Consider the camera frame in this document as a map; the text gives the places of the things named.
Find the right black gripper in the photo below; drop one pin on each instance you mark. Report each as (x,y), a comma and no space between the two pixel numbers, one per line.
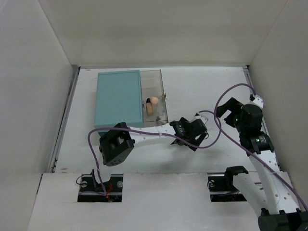
(232,105)

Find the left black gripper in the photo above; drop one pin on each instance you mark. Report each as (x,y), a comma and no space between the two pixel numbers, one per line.
(192,140)

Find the beige foundation pump bottle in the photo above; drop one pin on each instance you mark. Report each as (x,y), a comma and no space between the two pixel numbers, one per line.
(149,107)

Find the peach makeup sponge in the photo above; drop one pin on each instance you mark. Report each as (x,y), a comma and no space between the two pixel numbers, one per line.
(154,100)

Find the teal makeup organizer box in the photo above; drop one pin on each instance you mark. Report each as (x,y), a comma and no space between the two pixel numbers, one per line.
(118,99)

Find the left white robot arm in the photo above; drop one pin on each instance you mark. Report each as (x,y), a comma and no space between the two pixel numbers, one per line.
(118,142)

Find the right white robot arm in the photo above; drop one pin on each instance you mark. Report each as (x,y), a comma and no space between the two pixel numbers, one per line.
(275,208)

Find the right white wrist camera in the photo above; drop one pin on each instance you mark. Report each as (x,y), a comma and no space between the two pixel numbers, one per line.
(256,100)

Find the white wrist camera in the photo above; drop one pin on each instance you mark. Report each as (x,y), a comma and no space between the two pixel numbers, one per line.
(203,118)
(256,100)

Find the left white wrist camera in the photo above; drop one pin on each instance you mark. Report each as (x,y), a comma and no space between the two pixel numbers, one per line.
(203,118)

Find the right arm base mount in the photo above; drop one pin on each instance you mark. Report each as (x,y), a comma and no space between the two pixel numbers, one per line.
(221,185)

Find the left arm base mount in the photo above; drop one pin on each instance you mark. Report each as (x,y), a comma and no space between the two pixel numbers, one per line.
(91,191)

